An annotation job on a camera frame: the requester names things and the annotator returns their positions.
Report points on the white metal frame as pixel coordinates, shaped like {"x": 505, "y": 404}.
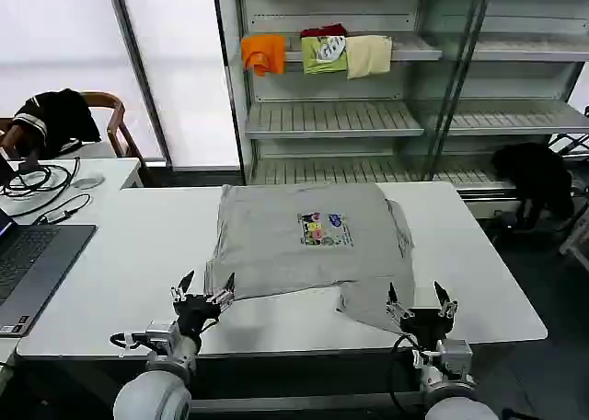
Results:
{"x": 577, "y": 240}

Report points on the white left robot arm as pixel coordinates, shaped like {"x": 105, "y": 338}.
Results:
{"x": 152, "y": 397}

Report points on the grey printed t-shirt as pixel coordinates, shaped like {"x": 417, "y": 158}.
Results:
{"x": 299, "y": 263}

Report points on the grey computer mouse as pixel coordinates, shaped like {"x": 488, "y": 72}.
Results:
{"x": 87, "y": 181}

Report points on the grey metal shelf with clothes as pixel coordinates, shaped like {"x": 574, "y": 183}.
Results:
{"x": 331, "y": 116}

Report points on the black folding rack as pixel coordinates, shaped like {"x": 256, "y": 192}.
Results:
{"x": 573, "y": 143}

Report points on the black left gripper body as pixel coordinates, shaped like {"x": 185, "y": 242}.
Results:
{"x": 195, "y": 311}

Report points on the empty grey metal shelf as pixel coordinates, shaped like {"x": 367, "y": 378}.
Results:
{"x": 515, "y": 116}

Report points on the brown wooden chair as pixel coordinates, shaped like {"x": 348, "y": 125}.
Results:
{"x": 115, "y": 116}

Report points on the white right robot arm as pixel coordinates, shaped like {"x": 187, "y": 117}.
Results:
{"x": 453, "y": 392}

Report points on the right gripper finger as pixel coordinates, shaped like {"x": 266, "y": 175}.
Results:
{"x": 394, "y": 302}
{"x": 445, "y": 298}

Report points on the grey window frame post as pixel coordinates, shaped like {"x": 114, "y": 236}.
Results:
{"x": 138, "y": 70}

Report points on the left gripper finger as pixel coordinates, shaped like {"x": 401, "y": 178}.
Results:
{"x": 185, "y": 284}
{"x": 224, "y": 292}

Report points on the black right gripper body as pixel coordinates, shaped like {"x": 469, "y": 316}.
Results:
{"x": 425, "y": 323}

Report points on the black jacket with pale stripes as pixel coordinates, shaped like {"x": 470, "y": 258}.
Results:
{"x": 60, "y": 120}

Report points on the dark grey laptop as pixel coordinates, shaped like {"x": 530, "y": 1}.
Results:
{"x": 37, "y": 263}

